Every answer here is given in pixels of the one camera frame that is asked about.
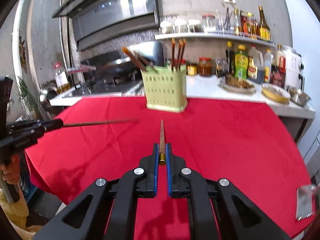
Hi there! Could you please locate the yellow label sauce jar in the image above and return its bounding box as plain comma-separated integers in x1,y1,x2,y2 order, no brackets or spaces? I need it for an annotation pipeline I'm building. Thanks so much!
186,62,198,76

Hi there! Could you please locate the plate of cooked food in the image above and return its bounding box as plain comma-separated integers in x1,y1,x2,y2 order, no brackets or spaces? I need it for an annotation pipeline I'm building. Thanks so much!
220,76,257,93

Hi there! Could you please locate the dark vinegar jug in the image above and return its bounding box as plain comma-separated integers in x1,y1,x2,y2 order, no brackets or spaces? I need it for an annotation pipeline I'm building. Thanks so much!
247,45,265,84

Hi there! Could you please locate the green onion bunch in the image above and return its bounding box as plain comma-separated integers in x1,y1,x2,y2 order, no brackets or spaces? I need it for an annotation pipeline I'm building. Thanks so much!
16,76,40,120

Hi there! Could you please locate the tall brown sauce bottle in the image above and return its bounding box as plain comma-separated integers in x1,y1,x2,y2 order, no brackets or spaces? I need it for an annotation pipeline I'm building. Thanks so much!
257,6,271,42

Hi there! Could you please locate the red label sauce bottle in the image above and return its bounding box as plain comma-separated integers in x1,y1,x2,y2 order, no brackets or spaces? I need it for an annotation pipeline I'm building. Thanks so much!
240,10,249,36

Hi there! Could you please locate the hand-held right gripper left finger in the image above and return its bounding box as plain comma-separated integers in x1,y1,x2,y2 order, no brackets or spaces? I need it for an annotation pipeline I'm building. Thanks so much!
32,142,160,240

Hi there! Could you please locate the white lid spice jar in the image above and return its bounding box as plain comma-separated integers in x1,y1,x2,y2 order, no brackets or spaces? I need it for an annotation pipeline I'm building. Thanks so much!
174,19,188,33
188,19,202,33
159,20,173,34

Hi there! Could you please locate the orange cap sauce bottle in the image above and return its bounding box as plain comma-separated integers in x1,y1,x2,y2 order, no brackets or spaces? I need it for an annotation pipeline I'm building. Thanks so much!
247,12,258,39

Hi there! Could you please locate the green plastic utensil holder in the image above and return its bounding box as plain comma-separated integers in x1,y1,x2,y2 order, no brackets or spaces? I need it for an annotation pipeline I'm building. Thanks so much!
140,65,188,113

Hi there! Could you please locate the black gas stove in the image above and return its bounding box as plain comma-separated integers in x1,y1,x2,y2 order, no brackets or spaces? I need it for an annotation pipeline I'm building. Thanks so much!
62,77,145,98

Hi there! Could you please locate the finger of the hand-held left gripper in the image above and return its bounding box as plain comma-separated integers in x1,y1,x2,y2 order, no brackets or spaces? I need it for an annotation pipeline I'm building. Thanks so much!
8,119,64,137

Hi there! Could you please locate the red lid pickle jar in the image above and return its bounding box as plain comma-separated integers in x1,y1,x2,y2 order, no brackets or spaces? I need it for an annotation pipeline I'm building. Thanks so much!
198,57,213,77

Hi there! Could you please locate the white plastic jug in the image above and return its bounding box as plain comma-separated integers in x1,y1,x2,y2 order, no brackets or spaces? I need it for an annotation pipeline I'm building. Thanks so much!
264,49,274,83

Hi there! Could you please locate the steel pot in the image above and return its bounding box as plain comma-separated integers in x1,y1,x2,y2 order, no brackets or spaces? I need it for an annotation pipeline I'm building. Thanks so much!
38,82,58,104

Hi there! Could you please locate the white rice cooker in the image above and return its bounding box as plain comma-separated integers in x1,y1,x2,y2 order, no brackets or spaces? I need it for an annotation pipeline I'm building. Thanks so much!
284,46,304,90

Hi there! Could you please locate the red lid glass jar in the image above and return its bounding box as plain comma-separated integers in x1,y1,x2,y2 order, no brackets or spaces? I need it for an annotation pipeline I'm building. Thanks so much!
202,14,217,32

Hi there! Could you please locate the clear glass cruet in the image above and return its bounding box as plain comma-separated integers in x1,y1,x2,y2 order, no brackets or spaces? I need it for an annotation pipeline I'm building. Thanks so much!
215,9,225,30

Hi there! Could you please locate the slim glass sauce bottle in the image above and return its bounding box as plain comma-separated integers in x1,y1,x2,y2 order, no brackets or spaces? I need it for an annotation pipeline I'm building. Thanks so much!
233,6,242,34

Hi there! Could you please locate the red tablecloth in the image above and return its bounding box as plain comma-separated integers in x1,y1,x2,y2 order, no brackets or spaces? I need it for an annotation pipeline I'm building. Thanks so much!
24,96,317,240

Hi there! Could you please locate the shiny metal piece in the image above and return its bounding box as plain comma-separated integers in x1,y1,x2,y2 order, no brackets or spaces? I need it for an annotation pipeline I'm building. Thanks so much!
296,184,317,221

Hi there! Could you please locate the large red label bottle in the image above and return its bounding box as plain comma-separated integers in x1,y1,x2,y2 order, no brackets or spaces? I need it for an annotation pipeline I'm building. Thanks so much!
270,44,287,88

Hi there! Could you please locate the steel wok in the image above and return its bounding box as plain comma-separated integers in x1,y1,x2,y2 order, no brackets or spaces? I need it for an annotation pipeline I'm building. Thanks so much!
96,58,142,77

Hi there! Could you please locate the cooking oil bottle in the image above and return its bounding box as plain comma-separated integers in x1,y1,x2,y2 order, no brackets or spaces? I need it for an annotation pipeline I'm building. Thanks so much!
54,63,71,93

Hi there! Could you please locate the white refrigerator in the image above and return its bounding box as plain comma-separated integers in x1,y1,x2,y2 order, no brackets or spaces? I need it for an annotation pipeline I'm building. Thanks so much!
281,0,320,170

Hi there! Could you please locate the dark glass jar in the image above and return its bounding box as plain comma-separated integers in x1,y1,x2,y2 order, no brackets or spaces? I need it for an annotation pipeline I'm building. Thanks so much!
215,59,228,77

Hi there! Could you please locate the yellow bowl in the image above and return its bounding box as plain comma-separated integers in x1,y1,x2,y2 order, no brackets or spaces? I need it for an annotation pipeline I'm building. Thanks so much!
261,84,292,104

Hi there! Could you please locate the person's left hand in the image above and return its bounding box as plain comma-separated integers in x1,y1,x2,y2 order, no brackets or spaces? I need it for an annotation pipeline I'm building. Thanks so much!
1,155,21,188

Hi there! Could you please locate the steel range hood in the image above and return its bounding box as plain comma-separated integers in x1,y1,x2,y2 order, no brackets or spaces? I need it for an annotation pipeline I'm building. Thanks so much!
52,0,160,50

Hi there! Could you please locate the green plastic bottle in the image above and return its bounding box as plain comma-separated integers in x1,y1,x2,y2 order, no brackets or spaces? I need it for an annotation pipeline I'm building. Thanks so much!
234,44,249,79

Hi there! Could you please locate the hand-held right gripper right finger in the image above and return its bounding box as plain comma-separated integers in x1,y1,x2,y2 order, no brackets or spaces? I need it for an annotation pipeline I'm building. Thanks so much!
165,143,292,240

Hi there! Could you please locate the dark soy sauce bottle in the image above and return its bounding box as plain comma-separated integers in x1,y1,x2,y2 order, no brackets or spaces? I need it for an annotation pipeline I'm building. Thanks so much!
225,41,235,74

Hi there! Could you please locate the steel bowl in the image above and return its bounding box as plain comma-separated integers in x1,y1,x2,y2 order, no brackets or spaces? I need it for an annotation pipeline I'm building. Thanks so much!
287,86,312,107

